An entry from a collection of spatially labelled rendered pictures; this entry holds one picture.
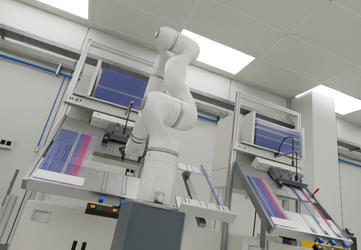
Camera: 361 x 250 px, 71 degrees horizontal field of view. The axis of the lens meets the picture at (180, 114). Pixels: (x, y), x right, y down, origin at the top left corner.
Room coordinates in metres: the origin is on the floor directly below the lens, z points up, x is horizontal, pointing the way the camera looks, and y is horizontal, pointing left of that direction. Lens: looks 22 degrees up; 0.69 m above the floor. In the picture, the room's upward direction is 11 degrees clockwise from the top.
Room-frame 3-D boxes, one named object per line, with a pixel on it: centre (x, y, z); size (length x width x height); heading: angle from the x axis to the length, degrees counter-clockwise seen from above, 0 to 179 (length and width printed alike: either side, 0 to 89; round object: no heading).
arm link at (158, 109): (0.93, 0.07, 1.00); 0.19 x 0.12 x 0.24; 114
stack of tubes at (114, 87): (1.89, 0.44, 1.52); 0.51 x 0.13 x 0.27; 107
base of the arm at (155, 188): (0.94, 0.04, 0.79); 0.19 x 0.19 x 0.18
